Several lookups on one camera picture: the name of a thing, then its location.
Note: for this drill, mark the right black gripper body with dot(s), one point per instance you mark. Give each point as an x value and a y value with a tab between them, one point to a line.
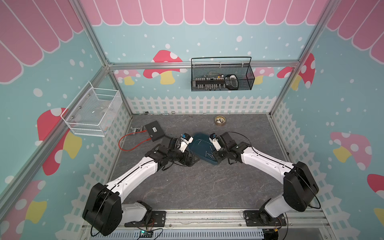
219	155

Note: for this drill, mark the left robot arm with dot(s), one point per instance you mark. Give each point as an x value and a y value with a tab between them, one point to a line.
104	209

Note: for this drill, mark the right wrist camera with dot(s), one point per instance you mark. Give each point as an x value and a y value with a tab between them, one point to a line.
213	139

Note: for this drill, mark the aluminium front rail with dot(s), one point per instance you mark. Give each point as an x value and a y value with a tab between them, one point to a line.
236	219

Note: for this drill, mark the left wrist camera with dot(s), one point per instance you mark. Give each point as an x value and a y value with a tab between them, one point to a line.
185	140

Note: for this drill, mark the items in black basket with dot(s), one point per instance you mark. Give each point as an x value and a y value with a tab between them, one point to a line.
216	83

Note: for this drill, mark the white wire basket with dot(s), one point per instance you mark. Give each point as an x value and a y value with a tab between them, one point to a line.
93	111

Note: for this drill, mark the silver metal bracket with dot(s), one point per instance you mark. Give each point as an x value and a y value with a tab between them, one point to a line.
135	130

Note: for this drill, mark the black power adapter box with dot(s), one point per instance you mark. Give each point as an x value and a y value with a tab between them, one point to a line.
155	131

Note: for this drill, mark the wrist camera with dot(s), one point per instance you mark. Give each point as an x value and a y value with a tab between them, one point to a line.
185	140
213	139

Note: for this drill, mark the black wire mesh basket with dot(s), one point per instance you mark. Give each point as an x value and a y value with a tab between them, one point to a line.
221	74

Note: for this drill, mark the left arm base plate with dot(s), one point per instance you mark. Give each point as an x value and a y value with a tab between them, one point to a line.
151	219

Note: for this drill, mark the teal plastic storage box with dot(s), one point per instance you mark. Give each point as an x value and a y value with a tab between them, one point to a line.
199	149

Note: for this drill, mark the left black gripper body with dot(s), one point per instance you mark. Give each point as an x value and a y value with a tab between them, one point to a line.
175	154

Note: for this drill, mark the brown tape roll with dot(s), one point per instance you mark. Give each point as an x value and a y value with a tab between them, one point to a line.
220	120

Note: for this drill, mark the small green circuit board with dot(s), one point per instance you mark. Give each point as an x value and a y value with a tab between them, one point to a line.
145	234

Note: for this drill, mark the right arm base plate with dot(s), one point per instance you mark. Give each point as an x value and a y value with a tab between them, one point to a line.
256	218

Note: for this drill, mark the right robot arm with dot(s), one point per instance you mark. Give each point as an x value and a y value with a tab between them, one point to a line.
299	185

